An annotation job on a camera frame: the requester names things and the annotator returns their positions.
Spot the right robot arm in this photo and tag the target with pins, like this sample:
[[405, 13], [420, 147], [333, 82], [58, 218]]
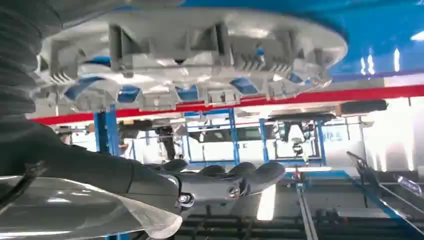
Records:
[[20, 59]]

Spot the blue metal shelf rack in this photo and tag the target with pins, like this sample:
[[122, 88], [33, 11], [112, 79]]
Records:
[[381, 26], [233, 132]]

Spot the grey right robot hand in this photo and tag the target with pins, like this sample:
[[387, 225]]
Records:
[[99, 165]]

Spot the glossy pale plastic sheet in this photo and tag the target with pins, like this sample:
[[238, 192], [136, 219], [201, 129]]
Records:
[[82, 212]]

